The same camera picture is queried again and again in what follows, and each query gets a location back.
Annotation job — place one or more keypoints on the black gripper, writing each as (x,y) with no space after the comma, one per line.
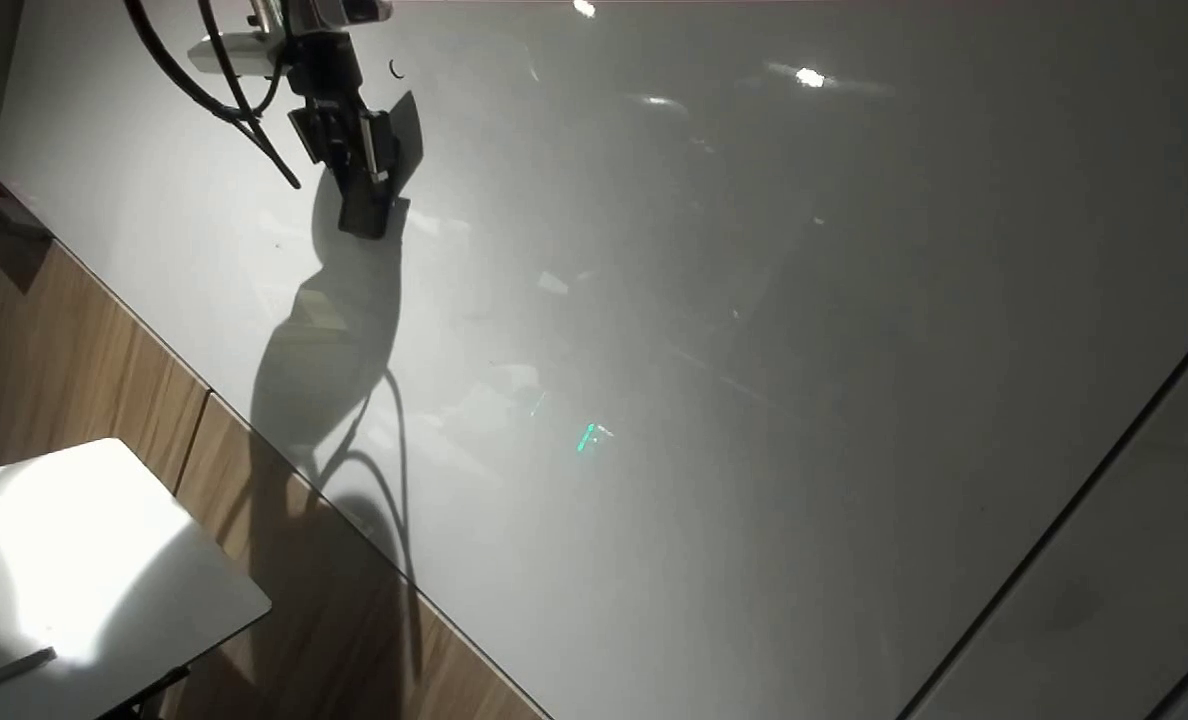
(329,74)

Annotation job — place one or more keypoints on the large white whiteboard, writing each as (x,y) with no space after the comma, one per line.
(752,332)

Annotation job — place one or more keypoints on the small white table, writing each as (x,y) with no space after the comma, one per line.
(99,585)

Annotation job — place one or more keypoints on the grey board panel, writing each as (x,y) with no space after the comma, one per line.
(1124,572)

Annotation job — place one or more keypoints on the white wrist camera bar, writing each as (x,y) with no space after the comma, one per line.
(233,53)

